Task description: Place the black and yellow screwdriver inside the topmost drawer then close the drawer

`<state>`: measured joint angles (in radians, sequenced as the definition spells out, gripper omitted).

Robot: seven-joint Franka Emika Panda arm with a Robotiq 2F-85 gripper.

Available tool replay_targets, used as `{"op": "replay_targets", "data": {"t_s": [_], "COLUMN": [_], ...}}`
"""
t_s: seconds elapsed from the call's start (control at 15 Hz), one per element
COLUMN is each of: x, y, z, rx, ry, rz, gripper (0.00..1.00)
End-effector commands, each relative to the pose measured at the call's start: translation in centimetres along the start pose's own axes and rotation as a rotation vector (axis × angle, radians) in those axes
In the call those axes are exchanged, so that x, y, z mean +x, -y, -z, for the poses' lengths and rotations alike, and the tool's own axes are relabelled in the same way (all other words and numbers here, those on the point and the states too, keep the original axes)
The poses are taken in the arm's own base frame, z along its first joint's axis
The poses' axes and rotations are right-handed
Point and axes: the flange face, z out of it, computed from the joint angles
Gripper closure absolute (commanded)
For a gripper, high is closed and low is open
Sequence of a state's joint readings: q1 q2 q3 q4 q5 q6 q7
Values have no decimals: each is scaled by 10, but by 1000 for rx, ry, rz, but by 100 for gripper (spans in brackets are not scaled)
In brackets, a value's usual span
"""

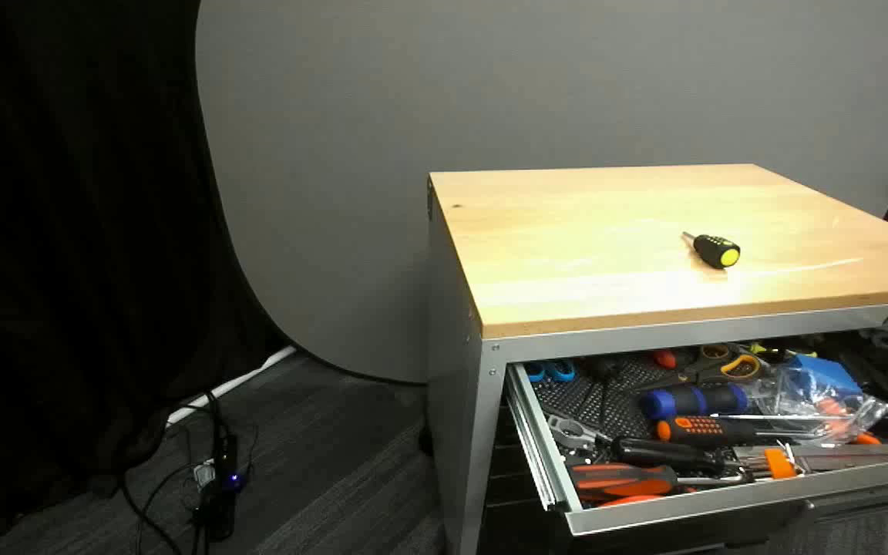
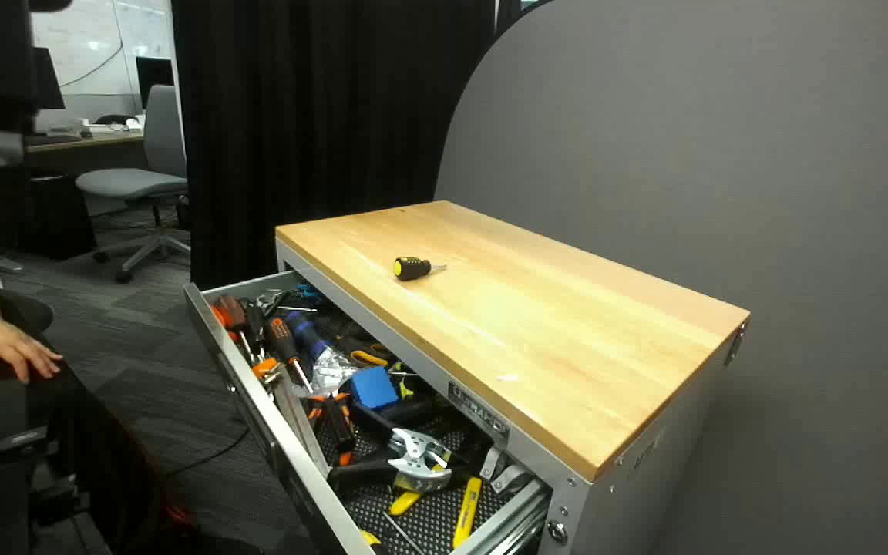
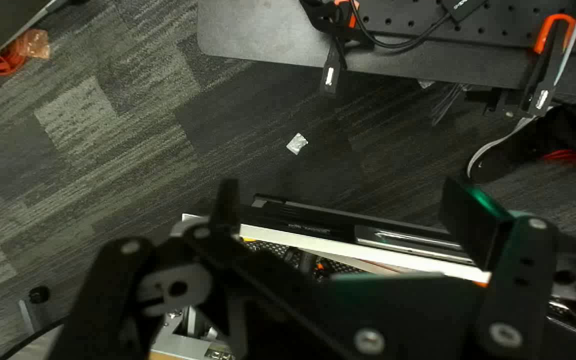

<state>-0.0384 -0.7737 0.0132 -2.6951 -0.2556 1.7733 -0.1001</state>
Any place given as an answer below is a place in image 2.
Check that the person's bare hand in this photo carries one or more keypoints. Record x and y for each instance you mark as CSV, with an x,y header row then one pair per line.
x,y
26,355

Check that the black and yellow stubby screwdriver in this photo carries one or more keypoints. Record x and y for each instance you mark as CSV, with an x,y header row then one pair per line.
x,y
412,268

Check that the grey top drawer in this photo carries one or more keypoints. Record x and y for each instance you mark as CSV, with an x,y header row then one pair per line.
x,y
306,436

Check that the orange and black screwdriver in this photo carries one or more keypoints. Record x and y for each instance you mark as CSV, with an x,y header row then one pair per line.
x,y
286,347

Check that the background desk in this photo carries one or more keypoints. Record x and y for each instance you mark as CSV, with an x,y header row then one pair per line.
x,y
76,154

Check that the grey office chair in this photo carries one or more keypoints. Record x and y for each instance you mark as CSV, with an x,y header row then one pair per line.
x,y
156,182

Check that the clear plastic bag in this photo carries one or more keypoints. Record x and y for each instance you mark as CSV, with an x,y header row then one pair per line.
x,y
330,371

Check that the black curtain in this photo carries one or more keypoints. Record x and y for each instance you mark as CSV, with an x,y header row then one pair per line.
x,y
305,108

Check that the blue plastic block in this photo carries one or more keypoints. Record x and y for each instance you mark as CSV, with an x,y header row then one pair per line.
x,y
374,388

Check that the wooden top tool cabinet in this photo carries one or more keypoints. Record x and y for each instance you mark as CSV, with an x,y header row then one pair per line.
x,y
596,374

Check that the blue handled screwdriver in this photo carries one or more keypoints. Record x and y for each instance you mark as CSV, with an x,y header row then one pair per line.
x,y
306,333

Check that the yellow handled tool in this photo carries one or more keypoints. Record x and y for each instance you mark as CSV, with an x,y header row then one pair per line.
x,y
467,512

